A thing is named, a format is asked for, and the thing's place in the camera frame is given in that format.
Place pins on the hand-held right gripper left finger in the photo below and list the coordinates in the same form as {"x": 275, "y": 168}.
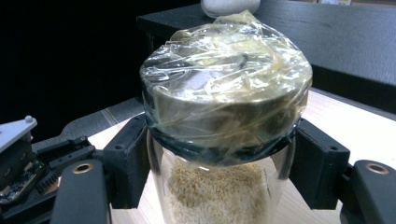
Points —
{"x": 127, "y": 161}

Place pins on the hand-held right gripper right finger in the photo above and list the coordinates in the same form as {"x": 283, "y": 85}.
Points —
{"x": 320, "y": 168}

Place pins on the glass jar with film-wrapped lid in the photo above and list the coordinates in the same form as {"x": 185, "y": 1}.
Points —
{"x": 224, "y": 93}

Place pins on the glass jar with grey lid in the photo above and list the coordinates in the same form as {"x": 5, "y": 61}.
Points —
{"x": 230, "y": 6}

